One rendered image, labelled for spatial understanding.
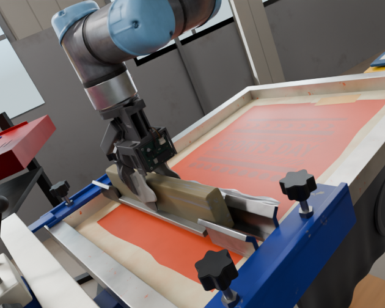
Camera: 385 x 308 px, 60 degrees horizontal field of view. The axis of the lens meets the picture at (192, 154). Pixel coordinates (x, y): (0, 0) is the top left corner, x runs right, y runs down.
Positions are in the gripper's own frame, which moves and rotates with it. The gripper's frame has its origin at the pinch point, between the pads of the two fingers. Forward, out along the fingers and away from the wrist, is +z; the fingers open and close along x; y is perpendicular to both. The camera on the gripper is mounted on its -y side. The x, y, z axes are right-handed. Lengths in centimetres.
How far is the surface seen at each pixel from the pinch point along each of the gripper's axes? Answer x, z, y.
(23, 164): -7, -1, -86
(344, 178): 16.3, 1.6, 28.3
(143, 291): -14.7, 1.8, 15.0
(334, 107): 48.6, 5.2, 9.3
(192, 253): -4.5, 5.3, 12.1
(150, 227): -3.4, 5.5, -2.9
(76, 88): 78, -6, -236
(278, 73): 255, 63, -170
